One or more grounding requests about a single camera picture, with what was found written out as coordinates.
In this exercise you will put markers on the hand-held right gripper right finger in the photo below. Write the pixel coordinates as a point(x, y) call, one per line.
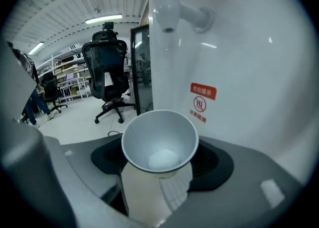
point(236, 197)

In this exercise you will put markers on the long ceiling light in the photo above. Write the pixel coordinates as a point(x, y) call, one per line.
point(103, 19)
point(36, 47)

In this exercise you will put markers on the white paper cup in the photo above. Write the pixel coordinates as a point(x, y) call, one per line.
point(159, 132)

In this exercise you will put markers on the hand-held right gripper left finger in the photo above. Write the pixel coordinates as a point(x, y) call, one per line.
point(82, 162)

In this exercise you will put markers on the white dispenser tap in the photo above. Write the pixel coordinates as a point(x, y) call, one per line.
point(165, 5)

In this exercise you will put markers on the white storage shelving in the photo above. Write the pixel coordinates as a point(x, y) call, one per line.
point(69, 72)

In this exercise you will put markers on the white water dispenser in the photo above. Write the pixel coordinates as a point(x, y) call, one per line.
point(249, 60)

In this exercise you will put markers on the black mesh office chair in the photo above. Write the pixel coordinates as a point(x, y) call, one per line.
point(107, 72)

